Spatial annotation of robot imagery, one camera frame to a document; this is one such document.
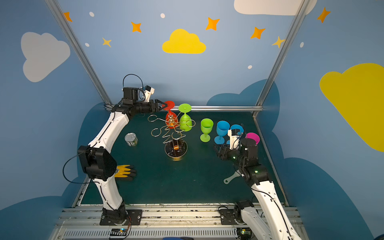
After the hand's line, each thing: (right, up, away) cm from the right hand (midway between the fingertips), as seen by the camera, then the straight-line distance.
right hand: (219, 144), depth 73 cm
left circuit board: (-50, -44, 0) cm, 67 cm away
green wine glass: (-4, +10, +26) cm, 28 cm away
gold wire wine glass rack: (-26, -5, +25) cm, 36 cm away
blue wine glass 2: (+14, +9, +20) cm, 26 cm away
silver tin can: (-55, 0, +25) cm, 60 cm away
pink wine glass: (+24, +3, +15) cm, 28 cm away
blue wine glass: (+6, +8, +23) cm, 26 cm away
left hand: (-30, +21, +11) cm, 39 cm away
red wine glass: (-24, +12, +3) cm, 27 cm away
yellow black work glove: (-52, -18, +11) cm, 57 cm away
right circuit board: (+13, -45, 0) cm, 46 cm away
